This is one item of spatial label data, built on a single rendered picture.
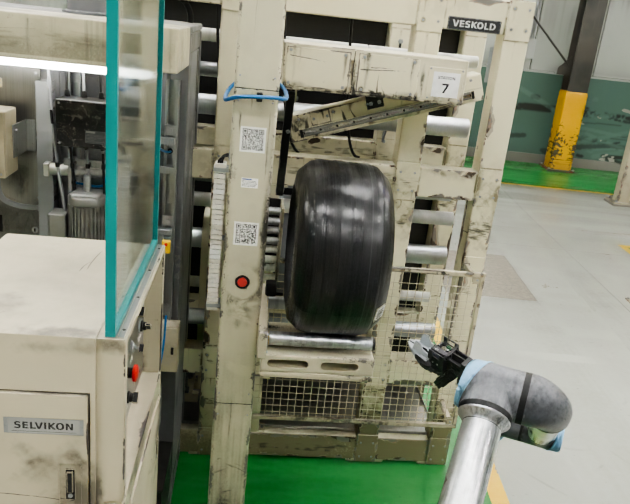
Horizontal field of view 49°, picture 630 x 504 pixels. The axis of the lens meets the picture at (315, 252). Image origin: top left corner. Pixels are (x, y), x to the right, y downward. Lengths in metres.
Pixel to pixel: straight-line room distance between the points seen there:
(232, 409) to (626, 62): 10.34
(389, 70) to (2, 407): 1.53
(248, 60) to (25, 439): 1.15
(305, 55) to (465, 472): 1.38
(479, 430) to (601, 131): 10.59
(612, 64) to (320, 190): 10.15
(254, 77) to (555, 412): 1.18
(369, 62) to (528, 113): 9.30
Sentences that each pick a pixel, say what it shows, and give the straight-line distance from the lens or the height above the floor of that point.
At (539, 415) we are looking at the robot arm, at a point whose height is 1.12.
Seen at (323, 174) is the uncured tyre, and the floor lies 1.43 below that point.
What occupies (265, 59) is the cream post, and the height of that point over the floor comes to 1.74.
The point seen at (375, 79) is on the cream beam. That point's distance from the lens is 2.30.
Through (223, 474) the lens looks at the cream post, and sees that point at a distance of 2.52.
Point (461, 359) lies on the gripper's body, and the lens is 1.93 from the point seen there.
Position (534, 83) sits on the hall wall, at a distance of 11.48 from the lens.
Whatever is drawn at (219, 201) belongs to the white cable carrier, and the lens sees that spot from 2.09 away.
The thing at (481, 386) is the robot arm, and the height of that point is 1.15.
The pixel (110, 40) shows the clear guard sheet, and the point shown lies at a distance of 1.19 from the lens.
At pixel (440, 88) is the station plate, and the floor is 1.69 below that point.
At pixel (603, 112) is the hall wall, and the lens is 11.90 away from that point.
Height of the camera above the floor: 1.87
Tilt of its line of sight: 19 degrees down
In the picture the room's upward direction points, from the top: 6 degrees clockwise
